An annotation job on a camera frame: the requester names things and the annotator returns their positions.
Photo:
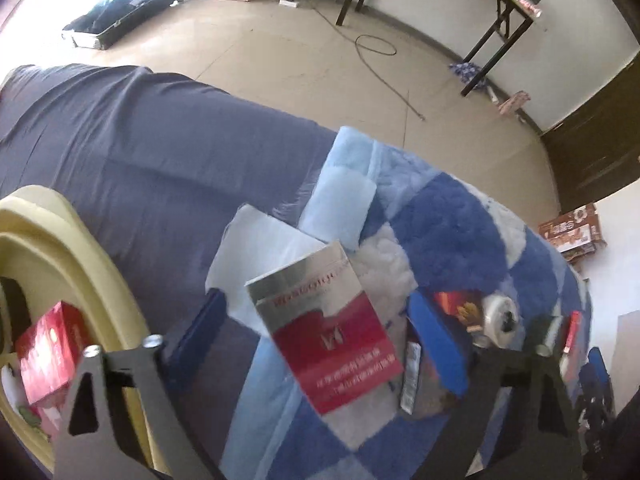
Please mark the blue duster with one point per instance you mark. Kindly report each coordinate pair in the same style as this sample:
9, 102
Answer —
465, 70

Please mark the navy bed sheet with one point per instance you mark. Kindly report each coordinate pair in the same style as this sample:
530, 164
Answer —
125, 160

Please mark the white power strip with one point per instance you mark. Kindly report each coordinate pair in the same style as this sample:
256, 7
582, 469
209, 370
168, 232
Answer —
289, 3

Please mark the yellow plastic basin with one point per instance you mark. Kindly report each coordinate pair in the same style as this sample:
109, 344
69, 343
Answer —
60, 240

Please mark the black suitcase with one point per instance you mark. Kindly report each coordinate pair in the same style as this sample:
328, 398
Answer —
115, 15

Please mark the brown printed cartons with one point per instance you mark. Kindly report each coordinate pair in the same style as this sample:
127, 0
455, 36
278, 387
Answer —
570, 232

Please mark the white tissue paper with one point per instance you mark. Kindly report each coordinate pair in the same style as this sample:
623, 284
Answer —
260, 250

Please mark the grey rounded case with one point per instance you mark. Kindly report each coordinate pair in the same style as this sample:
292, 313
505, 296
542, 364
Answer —
495, 315

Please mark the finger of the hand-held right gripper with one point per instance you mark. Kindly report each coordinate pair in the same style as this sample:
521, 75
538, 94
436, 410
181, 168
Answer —
600, 375

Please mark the red white small box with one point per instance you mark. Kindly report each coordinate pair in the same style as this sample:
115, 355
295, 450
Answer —
527, 6

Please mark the blue checkered fleece blanket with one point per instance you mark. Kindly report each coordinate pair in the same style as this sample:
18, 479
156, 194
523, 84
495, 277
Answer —
450, 220

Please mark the large red cigarette box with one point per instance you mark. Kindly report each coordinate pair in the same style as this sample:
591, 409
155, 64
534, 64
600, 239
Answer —
325, 330

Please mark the pink white box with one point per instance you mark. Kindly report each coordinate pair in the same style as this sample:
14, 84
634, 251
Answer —
512, 104

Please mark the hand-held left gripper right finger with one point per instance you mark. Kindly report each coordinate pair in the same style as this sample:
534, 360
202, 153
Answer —
440, 350

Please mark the dark wooden door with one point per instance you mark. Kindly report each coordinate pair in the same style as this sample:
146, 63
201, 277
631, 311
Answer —
600, 150

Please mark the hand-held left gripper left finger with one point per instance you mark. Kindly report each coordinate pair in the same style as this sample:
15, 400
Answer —
200, 330

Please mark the black folding table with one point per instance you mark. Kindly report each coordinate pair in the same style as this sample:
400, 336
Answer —
501, 15

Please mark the small black box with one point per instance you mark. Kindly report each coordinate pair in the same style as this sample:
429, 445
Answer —
410, 380

